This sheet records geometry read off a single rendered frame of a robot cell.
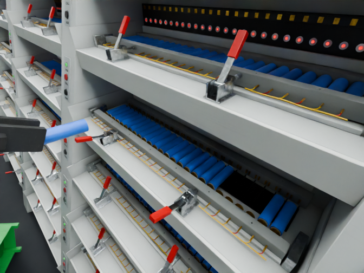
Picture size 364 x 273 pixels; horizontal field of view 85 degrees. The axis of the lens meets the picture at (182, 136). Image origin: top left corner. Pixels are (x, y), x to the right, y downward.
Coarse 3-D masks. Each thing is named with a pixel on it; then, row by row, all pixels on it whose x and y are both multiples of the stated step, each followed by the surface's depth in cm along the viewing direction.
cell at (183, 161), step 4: (196, 148) 45; (192, 152) 44; (196, 152) 44; (200, 152) 44; (188, 156) 42; (192, 156) 43; (196, 156) 43; (180, 160) 41; (184, 160) 41; (188, 160) 42; (184, 164) 41
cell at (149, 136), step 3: (159, 129) 51; (162, 129) 51; (165, 129) 51; (153, 132) 50; (156, 132) 50; (159, 132) 50; (162, 132) 51; (147, 135) 49; (150, 135) 49; (153, 135) 49; (156, 135) 50; (147, 138) 48; (150, 138) 49
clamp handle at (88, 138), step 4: (104, 132) 48; (84, 136) 45; (88, 136) 45; (92, 136) 46; (96, 136) 47; (100, 136) 47; (104, 136) 48; (76, 140) 43; (80, 140) 43; (84, 140) 44; (88, 140) 45; (92, 140) 46
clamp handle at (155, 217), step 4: (180, 200) 33; (184, 200) 33; (172, 204) 32; (176, 204) 32; (180, 204) 32; (184, 204) 33; (164, 208) 30; (168, 208) 31; (172, 208) 31; (176, 208) 31; (156, 212) 29; (160, 212) 29; (164, 212) 29; (168, 212) 30; (152, 216) 28; (156, 216) 28; (160, 216) 29; (164, 216) 29; (152, 220) 28; (156, 220) 28
